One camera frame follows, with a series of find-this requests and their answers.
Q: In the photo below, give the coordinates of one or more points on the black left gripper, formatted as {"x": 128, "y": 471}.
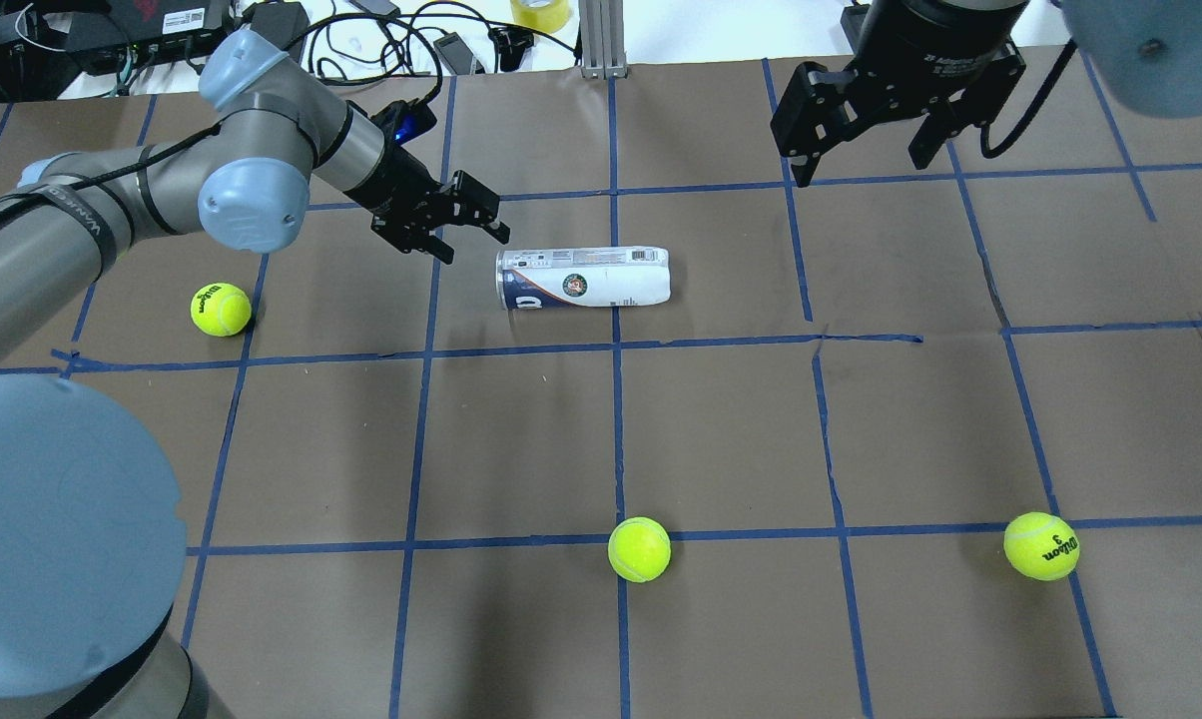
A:
{"x": 388, "y": 182}

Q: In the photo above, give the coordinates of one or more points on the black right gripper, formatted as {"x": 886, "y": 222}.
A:
{"x": 928, "y": 40}

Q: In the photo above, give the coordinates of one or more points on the white tennis ball can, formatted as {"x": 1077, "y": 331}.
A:
{"x": 534, "y": 279}

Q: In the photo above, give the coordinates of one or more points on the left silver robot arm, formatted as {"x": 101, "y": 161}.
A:
{"x": 93, "y": 548}

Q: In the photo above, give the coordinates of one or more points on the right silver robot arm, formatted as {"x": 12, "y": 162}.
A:
{"x": 1149, "y": 53}

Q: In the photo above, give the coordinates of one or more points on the yellow tennis ball base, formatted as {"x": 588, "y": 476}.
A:
{"x": 221, "y": 310}

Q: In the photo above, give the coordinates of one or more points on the yellow tennis ball centre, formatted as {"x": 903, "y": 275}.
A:
{"x": 639, "y": 549}

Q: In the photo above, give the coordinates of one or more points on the yellow tennis ball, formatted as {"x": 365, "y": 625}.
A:
{"x": 1041, "y": 546}
{"x": 639, "y": 549}

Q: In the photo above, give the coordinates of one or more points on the yellow tape roll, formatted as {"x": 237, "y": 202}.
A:
{"x": 546, "y": 16}

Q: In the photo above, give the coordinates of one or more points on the aluminium frame post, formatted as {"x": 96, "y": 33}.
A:
{"x": 601, "y": 38}

